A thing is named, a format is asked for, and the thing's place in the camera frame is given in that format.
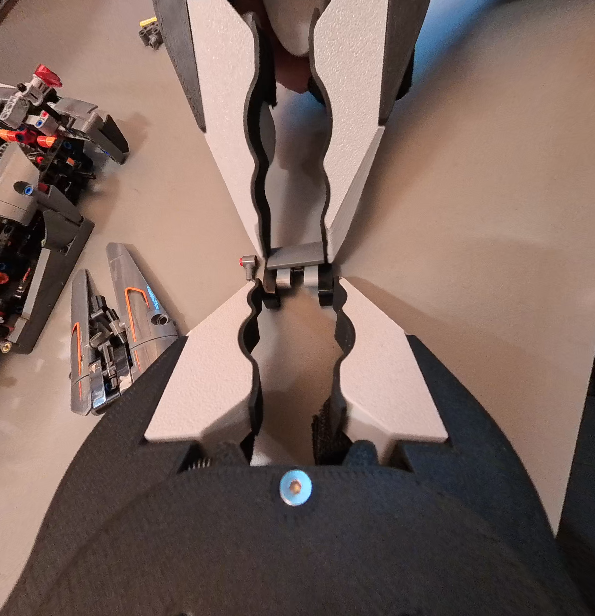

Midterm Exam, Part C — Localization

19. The small yellow-axle lego assembly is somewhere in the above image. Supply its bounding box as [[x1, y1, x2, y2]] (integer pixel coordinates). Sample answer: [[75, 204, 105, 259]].
[[261, 265, 336, 309]]

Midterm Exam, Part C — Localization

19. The pile of lego pieces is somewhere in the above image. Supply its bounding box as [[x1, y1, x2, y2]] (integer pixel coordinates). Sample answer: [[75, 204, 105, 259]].
[[138, 16, 163, 49]]

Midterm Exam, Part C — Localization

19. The grey pointed lego wing assembly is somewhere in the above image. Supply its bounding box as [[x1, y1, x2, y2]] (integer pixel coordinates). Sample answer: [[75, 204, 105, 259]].
[[69, 242, 180, 417]]

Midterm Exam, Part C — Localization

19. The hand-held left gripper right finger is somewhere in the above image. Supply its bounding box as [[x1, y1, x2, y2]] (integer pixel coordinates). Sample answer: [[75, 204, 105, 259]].
[[332, 278, 449, 447]]

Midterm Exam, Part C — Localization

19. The partly built lego model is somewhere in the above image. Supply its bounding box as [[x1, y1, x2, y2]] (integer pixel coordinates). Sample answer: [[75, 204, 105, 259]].
[[0, 65, 130, 357]]

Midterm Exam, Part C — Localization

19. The person's right hand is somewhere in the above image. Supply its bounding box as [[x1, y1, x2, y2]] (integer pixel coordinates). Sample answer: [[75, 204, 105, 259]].
[[273, 41, 311, 93]]

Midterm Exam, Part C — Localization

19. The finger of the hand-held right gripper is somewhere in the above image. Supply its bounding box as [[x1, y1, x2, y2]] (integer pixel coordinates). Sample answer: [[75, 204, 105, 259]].
[[308, 0, 390, 264], [187, 0, 279, 263]]

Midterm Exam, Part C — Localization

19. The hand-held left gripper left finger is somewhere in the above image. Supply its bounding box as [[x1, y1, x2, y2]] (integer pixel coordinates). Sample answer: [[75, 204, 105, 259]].
[[144, 281, 264, 443]]

